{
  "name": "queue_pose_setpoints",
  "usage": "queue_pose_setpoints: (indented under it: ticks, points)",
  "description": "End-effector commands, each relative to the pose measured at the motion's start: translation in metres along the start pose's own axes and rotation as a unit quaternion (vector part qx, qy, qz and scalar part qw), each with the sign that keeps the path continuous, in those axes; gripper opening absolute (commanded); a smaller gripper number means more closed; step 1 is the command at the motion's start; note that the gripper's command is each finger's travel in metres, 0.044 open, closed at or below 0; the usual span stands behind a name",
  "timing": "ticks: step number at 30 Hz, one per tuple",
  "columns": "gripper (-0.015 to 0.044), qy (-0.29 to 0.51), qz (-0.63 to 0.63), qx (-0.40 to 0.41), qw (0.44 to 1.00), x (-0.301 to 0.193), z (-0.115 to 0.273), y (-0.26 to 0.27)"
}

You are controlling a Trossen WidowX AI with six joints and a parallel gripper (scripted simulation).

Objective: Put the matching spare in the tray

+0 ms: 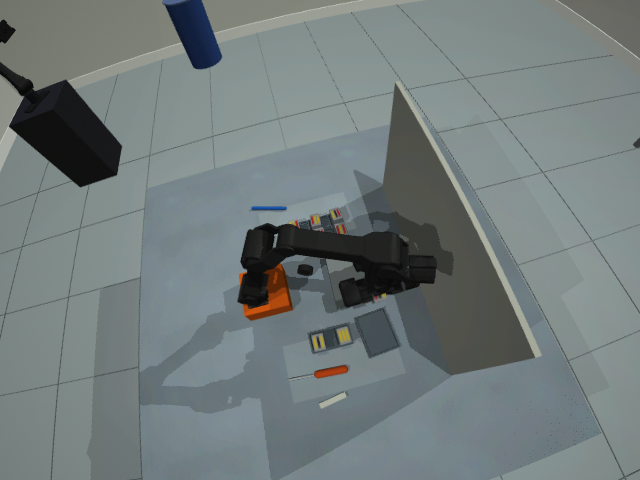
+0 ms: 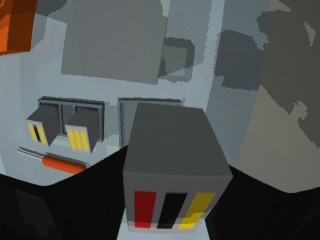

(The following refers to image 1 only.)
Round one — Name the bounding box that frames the orange-handled screwdriver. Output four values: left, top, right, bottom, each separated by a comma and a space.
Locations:
287, 365, 348, 381

